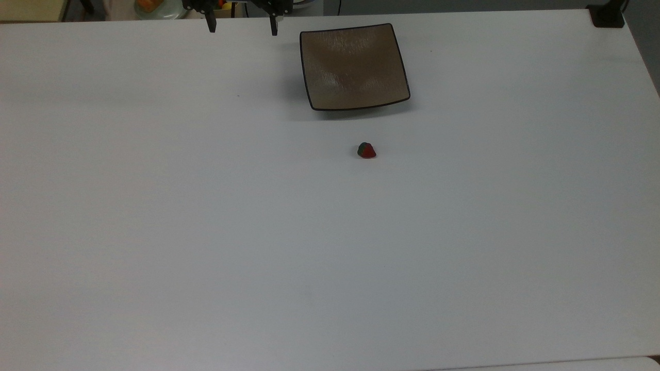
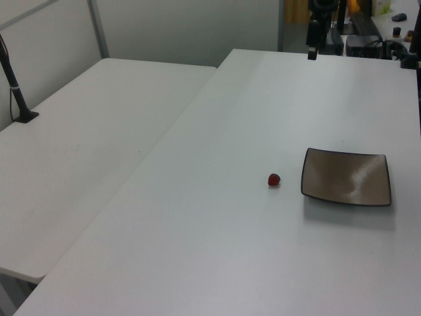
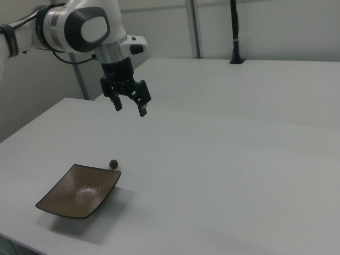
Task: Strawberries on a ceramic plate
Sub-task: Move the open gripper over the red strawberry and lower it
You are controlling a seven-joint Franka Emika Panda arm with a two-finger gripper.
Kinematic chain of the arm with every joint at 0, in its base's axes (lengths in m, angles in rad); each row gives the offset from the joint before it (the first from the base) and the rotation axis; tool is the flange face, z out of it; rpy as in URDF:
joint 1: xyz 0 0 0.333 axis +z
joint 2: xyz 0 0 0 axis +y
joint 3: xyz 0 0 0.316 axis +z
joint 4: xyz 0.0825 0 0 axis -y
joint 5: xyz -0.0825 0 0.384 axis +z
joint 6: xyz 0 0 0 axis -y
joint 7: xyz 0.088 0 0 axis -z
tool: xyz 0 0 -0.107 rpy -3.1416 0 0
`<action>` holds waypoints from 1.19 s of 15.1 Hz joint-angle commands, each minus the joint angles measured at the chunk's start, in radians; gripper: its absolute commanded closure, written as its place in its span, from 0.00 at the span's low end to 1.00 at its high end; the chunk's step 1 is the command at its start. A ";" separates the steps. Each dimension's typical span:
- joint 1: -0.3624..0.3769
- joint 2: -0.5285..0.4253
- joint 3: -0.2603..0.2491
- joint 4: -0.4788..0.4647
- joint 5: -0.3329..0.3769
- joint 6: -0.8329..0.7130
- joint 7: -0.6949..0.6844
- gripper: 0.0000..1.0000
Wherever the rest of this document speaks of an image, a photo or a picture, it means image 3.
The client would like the black velcro strap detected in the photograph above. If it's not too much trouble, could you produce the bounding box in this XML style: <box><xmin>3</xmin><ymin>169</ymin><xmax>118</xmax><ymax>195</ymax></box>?
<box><xmin>1</xmin><ymin>24</ymin><xmax>20</xmax><ymax>59</ymax></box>

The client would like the grey partition post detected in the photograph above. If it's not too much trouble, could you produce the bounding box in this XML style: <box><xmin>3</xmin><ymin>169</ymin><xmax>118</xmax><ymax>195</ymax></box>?
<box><xmin>69</xmin><ymin>52</ymin><xmax>91</xmax><ymax>101</ymax></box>
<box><xmin>185</xmin><ymin>0</ymin><xmax>202</xmax><ymax>59</ymax></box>

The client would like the black camera pole with base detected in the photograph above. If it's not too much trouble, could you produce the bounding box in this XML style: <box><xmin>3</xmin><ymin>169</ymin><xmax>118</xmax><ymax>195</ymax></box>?
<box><xmin>229</xmin><ymin>0</ymin><xmax>247</xmax><ymax>65</ymax></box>

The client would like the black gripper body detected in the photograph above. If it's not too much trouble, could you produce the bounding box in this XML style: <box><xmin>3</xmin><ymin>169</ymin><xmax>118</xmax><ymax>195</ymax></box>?
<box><xmin>100</xmin><ymin>57</ymin><xmax>137</xmax><ymax>97</ymax></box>

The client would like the brown square ceramic plate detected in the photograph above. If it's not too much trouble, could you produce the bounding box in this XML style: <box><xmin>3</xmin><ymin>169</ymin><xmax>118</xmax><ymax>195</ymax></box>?
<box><xmin>35</xmin><ymin>164</ymin><xmax>122</xmax><ymax>219</ymax></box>

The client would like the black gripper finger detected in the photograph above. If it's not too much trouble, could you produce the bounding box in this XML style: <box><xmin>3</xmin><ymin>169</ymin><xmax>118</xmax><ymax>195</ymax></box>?
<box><xmin>129</xmin><ymin>79</ymin><xmax>152</xmax><ymax>118</ymax></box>
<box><xmin>99</xmin><ymin>76</ymin><xmax>123</xmax><ymax>112</ymax></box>

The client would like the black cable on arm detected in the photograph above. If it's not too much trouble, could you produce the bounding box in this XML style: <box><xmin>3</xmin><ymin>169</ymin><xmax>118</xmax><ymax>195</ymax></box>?
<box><xmin>10</xmin><ymin>15</ymin><xmax>98</xmax><ymax>65</ymax></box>

